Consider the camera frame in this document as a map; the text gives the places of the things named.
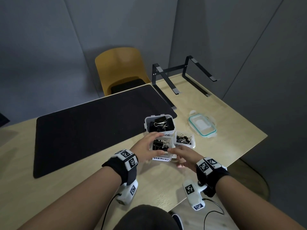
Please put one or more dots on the person's left hand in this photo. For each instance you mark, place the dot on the person's left hand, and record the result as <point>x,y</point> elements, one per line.
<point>143,148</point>

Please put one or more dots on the person's right hand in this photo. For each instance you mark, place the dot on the person's right hand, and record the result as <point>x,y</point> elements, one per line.
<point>187,156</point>

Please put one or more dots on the person's left thumb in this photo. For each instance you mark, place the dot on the person's left thumb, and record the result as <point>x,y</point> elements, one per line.
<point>162,152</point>

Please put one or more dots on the person's right thumb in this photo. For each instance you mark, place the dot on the person's right thumb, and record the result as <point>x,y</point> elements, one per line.
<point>173,149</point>

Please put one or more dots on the medium clear plastic container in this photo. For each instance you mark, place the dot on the medium clear plastic container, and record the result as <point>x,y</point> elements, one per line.
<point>173,154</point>

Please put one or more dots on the person's left forearm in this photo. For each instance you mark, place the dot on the person's left forearm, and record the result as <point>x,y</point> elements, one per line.
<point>79,201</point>

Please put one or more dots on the person's right forearm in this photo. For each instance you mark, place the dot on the person's right forearm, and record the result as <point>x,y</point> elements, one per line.
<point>251,203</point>

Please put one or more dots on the white paper label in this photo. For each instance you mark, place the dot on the white paper label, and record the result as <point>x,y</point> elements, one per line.
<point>162,159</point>
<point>166,135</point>

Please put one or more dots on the pile of medium binder clips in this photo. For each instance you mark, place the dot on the pile of medium binder clips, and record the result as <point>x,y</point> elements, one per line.
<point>160,144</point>

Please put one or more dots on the pile of small binder clips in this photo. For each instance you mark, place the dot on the pile of small binder clips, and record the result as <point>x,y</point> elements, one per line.
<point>184,139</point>

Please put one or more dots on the small clear plastic container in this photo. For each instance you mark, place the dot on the small clear plastic container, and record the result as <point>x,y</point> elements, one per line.
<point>191,144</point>

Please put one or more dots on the pile of large binder clips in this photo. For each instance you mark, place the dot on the pile of large binder clips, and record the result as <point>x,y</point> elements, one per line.
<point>160,124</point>

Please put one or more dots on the large clear plastic container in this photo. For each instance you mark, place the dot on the large clear plastic container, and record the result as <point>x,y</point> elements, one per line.
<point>147,123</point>

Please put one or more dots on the clear lid with teal seal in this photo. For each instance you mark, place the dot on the clear lid with teal seal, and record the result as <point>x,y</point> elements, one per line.
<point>202,124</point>

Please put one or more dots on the person's leg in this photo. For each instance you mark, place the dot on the person's leg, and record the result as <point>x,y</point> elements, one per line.
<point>144,219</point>

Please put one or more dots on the black desk mat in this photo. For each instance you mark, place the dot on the black desk mat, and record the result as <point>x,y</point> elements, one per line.
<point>96,131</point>

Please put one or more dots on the black metal laptop stand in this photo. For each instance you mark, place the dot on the black metal laptop stand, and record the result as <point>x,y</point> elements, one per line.
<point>168,80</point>

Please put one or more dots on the black shoe with white sole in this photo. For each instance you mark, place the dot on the black shoe with white sole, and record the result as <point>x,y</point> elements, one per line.
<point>178,221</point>

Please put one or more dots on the yellow chair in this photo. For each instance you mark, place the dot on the yellow chair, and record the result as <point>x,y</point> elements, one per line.
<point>120,64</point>

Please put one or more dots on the dark object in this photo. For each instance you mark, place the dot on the dark object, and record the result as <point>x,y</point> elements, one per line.
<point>3,119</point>

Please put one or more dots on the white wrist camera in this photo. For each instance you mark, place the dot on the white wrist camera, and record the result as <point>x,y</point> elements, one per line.
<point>128,192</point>
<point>191,191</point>

